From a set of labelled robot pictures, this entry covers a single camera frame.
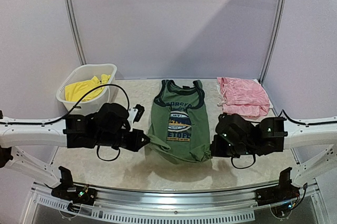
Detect yellow garment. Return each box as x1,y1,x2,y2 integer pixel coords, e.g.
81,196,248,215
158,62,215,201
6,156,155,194
65,74,111,102

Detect aluminium front rail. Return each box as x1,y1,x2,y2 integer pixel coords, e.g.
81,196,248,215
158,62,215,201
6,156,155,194
24,182,329,223

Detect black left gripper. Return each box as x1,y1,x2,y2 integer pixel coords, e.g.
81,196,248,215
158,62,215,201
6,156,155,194
95,128,150,151

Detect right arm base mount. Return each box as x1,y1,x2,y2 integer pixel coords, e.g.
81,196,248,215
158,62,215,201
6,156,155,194
254,167,308,219

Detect pink folded shorts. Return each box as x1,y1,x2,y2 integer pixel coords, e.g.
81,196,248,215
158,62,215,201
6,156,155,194
216,77,270,118

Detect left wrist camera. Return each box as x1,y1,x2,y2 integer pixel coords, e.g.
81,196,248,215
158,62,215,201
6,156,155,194
128,104,145,125

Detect white plastic laundry basket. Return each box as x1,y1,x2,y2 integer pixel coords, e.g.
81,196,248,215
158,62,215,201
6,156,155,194
56,64,118,115

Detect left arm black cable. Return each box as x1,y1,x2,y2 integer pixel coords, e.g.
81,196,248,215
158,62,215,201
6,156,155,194
0,84,130,161

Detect left aluminium corner post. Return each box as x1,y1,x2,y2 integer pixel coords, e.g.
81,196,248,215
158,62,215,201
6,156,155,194
64,0,87,65

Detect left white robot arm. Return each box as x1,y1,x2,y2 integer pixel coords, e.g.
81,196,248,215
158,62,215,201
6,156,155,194
1,103,150,200

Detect green sleeveless shirt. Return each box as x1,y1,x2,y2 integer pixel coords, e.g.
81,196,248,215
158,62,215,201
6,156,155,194
147,79,212,165

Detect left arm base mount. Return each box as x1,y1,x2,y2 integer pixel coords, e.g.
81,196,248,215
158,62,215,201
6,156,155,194
51,166,97,213

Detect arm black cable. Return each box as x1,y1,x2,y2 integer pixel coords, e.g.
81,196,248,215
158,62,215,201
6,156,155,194
230,109,337,169
0,84,130,161

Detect aluminium corner post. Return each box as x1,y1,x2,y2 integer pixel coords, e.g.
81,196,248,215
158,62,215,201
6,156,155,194
259,0,285,85
64,0,87,65

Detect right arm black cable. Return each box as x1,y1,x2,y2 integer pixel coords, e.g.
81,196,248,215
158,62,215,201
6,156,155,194
230,109,337,169

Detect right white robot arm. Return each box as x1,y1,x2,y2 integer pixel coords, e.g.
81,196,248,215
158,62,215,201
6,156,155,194
210,114,336,201

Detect right aluminium corner post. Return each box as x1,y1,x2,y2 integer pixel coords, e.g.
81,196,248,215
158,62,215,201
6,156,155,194
259,0,285,85

